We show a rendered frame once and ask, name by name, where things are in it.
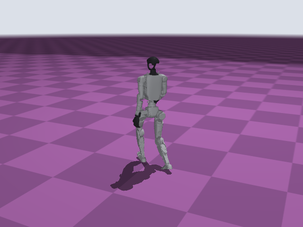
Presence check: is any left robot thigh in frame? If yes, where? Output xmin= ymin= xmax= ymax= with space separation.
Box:
xmin=136 ymin=109 xmax=148 ymax=137

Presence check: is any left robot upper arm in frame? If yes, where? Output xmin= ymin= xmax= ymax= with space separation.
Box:
xmin=137 ymin=75 xmax=146 ymax=100

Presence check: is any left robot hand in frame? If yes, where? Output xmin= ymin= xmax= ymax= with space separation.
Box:
xmin=133 ymin=112 xmax=141 ymax=128

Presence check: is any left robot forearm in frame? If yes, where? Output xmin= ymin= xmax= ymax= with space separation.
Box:
xmin=135 ymin=94 xmax=143 ymax=116

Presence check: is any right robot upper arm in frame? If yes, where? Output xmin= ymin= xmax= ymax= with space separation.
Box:
xmin=161 ymin=74 xmax=168 ymax=95

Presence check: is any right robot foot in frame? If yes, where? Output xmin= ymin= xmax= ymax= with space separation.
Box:
xmin=161 ymin=164 xmax=172 ymax=169

